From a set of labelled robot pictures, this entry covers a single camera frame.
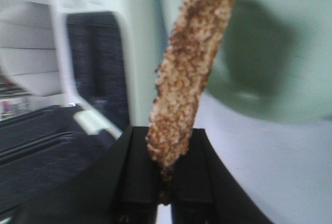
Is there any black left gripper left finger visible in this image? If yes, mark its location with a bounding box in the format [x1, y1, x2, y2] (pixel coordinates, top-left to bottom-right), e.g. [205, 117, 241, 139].
[9, 126, 159, 223]

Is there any mint green round plate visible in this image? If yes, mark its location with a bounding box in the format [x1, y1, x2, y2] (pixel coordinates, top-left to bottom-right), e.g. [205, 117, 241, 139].
[207, 0, 331, 123]

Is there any mint green breakfast maker base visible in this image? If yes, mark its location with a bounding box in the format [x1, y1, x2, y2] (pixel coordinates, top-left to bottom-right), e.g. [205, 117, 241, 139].
[51, 0, 163, 138]

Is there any mint green sandwich maker lid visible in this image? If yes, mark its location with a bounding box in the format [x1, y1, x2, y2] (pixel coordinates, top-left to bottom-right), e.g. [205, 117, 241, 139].
[1, 2, 117, 219]

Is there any bread slice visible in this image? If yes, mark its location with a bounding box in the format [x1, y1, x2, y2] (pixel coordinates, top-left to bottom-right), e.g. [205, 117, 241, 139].
[145, 0, 236, 205]

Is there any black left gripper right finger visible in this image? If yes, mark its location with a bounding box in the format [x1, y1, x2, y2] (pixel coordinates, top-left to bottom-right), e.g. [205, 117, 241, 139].
[171, 129, 271, 223]

